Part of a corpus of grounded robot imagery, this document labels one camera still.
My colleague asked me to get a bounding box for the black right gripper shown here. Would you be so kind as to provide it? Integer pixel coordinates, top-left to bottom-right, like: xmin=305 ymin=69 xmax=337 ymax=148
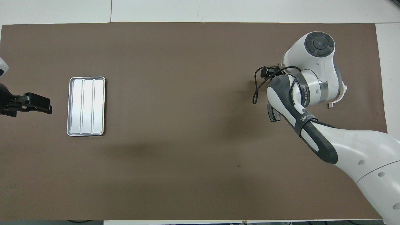
xmin=261 ymin=65 xmax=283 ymax=78

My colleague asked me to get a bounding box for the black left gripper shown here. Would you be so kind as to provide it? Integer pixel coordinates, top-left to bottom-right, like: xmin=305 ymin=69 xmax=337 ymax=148
xmin=0 ymin=83 xmax=53 ymax=117

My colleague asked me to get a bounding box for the silver metal tray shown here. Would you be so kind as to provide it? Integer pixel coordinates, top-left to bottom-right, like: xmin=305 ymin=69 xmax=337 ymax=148
xmin=67 ymin=77 xmax=106 ymax=137

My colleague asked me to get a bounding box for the rectangular dark brake pad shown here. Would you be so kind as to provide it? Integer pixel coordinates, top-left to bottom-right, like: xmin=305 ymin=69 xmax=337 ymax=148
xmin=267 ymin=104 xmax=282 ymax=123

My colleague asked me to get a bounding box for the brown table mat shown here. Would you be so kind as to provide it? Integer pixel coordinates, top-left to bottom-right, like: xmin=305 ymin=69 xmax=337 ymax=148
xmin=0 ymin=22 xmax=388 ymax=221

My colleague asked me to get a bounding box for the white semicircular plastic bracket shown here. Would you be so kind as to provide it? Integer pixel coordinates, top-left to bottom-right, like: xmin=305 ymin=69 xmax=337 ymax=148
xmin=327 ymin=80 xmax=348 ymax=109

